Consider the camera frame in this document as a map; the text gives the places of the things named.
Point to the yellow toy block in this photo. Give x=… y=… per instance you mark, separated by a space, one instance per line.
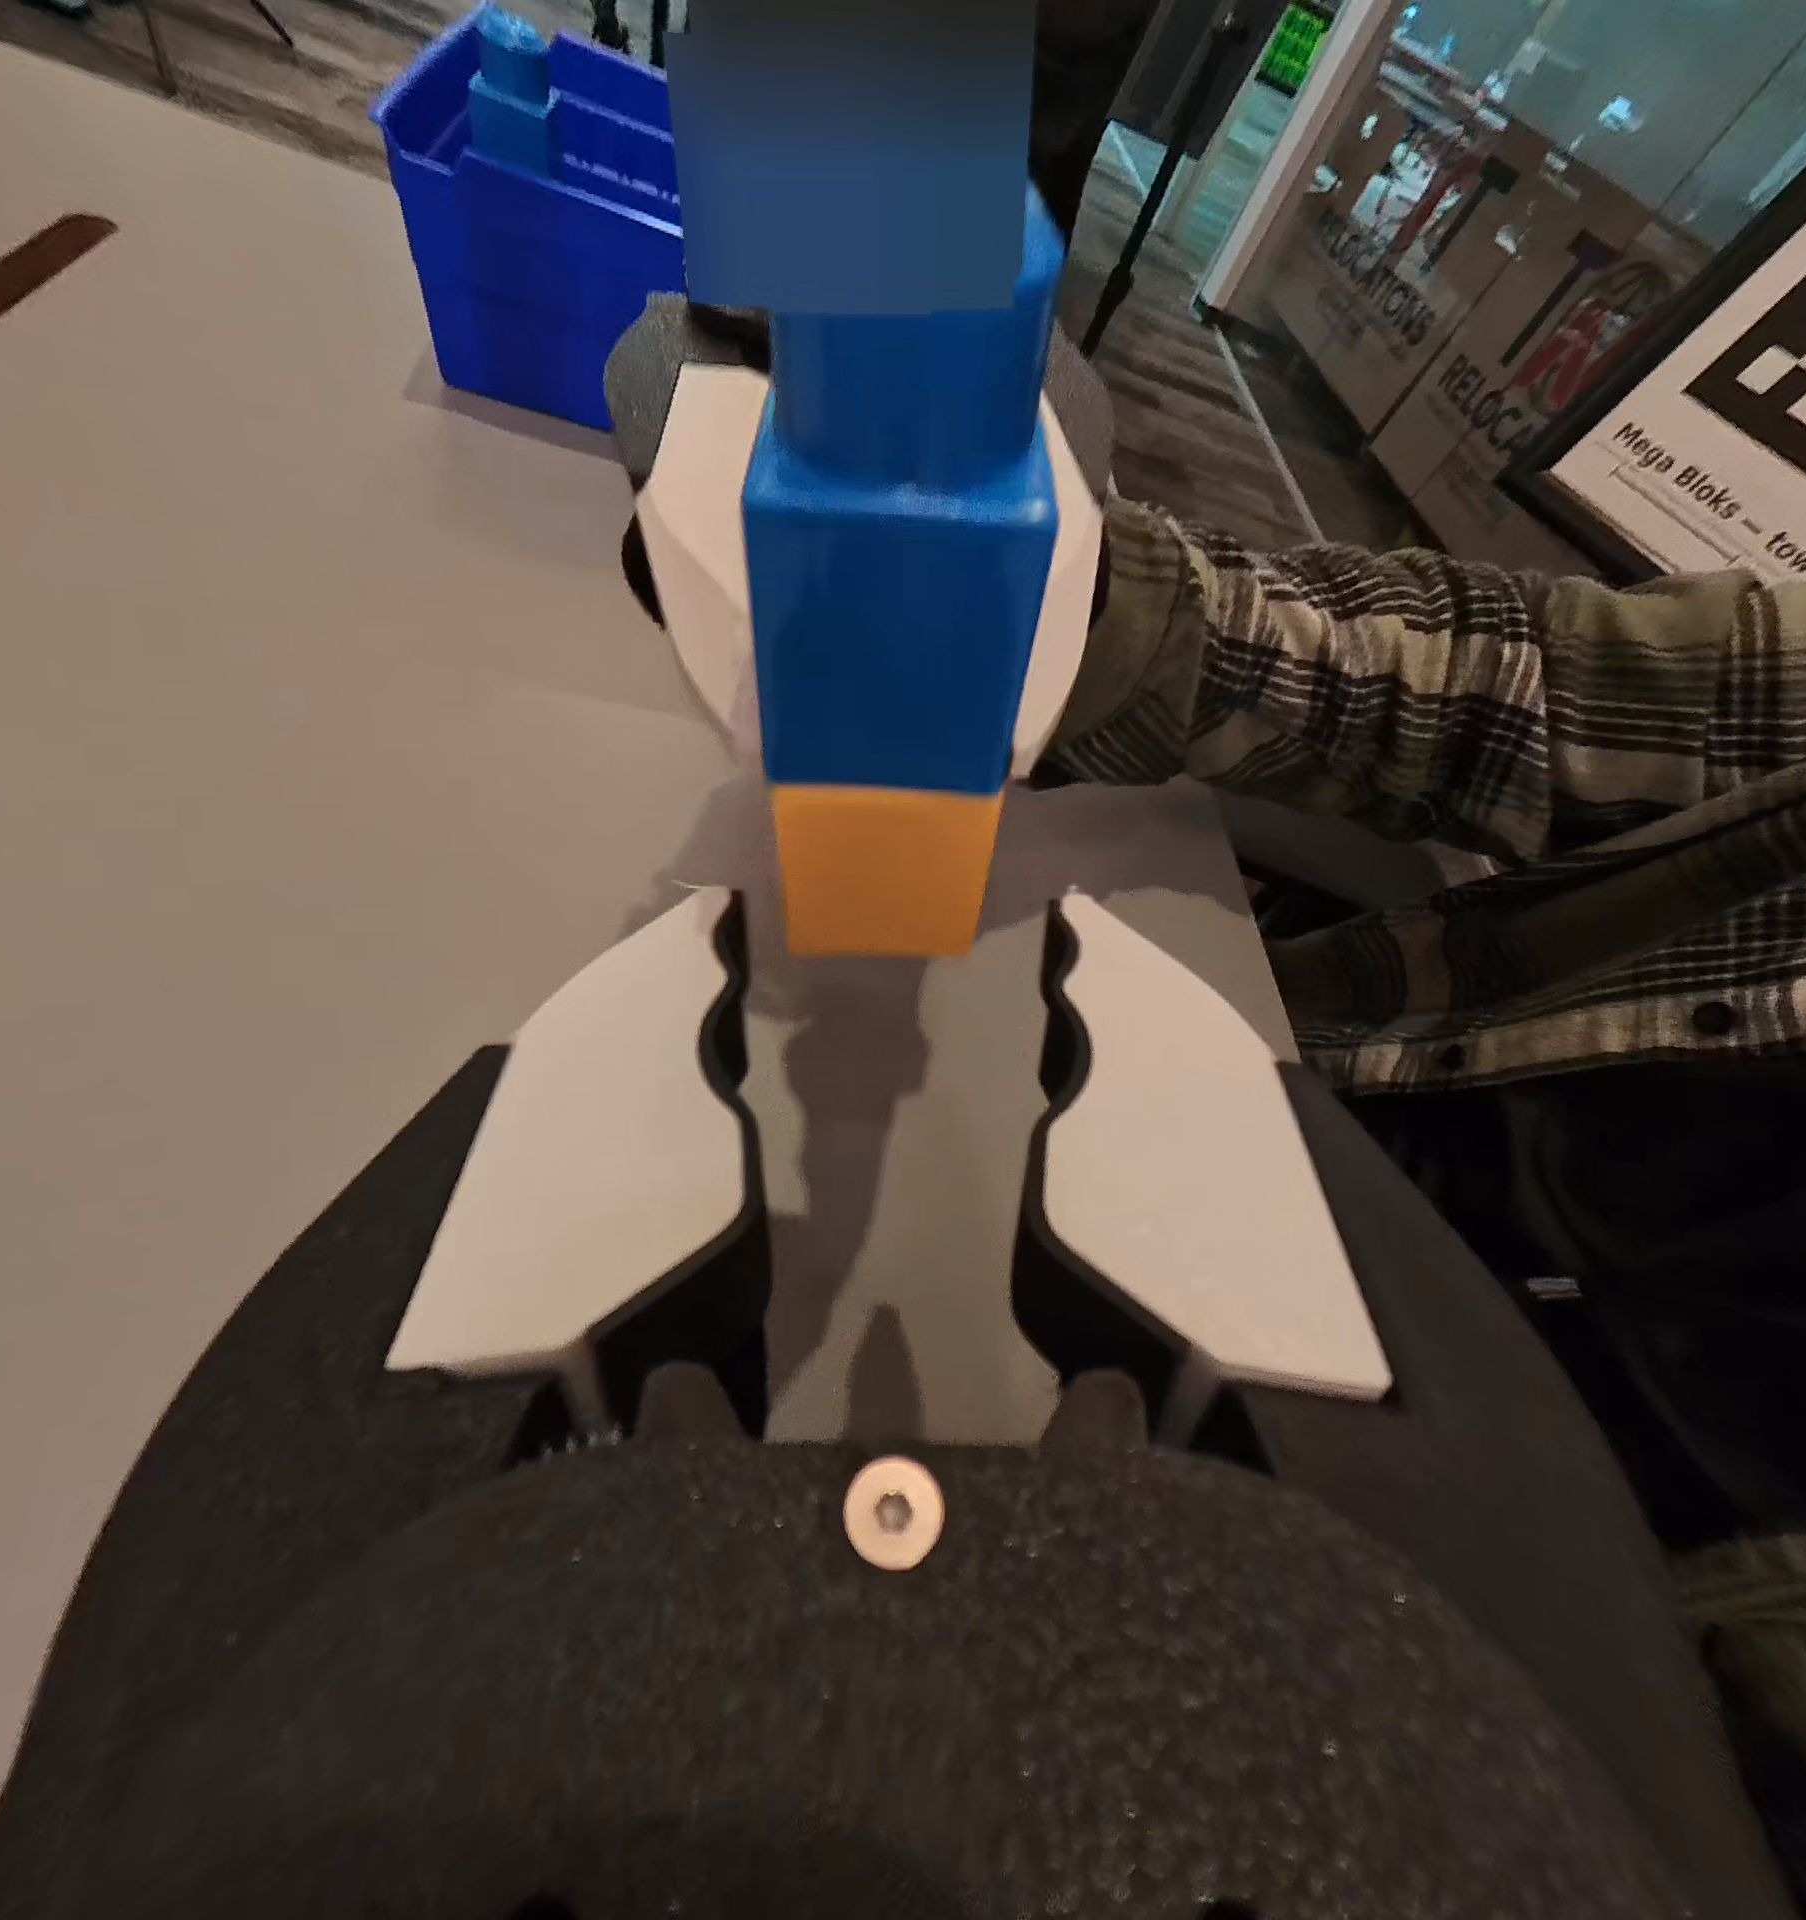
x=879 y=871

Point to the framed checkered marker sign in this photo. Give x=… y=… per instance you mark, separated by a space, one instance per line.
x=1713 y=452

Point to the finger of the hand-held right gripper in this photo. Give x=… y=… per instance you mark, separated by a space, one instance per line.
x=701 y=525
x=1069 y=601

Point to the blue toy block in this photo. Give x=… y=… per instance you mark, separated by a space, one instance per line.
x=889 y=630
x=512 y=129
x=1046 y=269

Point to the person's right forearm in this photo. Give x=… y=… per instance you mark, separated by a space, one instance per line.
x=1443 y=674

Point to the blue plastic bin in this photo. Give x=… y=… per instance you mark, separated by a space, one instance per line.
x=542 y=329

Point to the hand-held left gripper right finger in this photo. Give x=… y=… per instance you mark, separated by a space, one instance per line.
x=1202 y=1201

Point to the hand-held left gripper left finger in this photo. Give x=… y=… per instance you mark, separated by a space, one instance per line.
x=588 y=1184

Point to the dark panel on tripod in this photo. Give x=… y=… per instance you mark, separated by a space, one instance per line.
x=1195 y=90

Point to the cardboard moving box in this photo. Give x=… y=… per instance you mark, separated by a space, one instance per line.
x=1488 y=406
x=1369 y=299

